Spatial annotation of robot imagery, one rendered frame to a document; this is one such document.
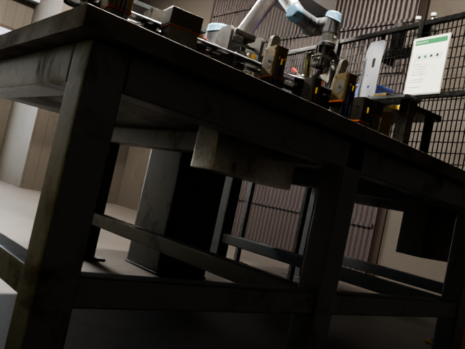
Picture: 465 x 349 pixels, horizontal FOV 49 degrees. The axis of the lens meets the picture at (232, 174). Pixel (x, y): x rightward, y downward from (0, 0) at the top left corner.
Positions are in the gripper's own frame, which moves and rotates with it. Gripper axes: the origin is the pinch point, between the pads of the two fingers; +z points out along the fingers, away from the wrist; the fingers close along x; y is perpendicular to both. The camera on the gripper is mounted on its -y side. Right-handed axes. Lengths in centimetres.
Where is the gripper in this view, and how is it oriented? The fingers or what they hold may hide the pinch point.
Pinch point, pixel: (322, 88)
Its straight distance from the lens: 243.0
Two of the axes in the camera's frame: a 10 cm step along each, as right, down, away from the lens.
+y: -8.3, -2.0, -5.3
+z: -2.1, 9.8, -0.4
